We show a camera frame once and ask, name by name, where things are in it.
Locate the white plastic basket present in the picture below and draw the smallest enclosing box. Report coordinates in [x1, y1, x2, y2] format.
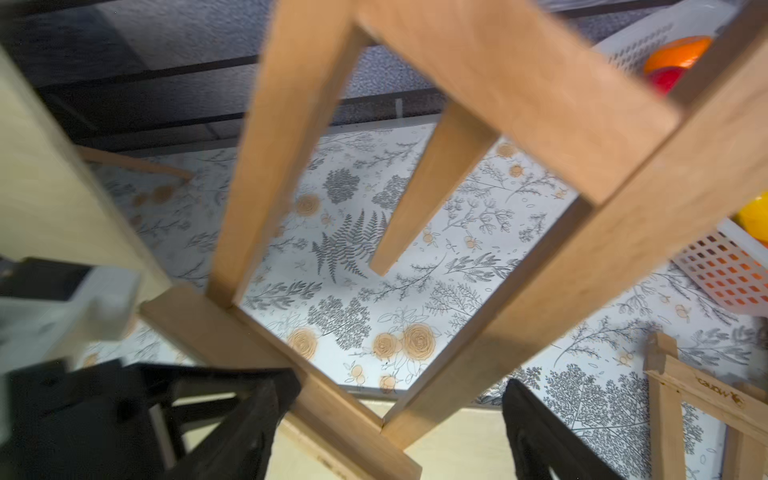
[594, 1, 767, 317]

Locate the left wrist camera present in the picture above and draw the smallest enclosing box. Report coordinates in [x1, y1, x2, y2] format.
[1, 257, 141, 374]

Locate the plywood board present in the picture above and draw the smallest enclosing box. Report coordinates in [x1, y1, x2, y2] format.
[265, 408, 516, 479]
[1, 53, 172, 300]

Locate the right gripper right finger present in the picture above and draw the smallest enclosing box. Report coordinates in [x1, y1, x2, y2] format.
[502, 379, 620, 480]

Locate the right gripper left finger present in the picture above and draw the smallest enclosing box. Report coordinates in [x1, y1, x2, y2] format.
[162, 369, 301, 479]

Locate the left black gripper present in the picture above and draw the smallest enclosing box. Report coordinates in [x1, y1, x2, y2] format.
[8, 360, 264, 479]

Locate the floral table mat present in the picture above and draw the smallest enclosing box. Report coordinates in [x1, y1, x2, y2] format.
[71, 122, 768, 480]

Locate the orange fruit top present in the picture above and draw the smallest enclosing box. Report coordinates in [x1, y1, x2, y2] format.
[643, 35, 713, 75]

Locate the yellow lemon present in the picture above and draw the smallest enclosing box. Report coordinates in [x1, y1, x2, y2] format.
[733, 192, 768, 245]

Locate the red apple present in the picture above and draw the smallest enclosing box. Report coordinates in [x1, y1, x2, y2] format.
[645, 66, 688, 95]

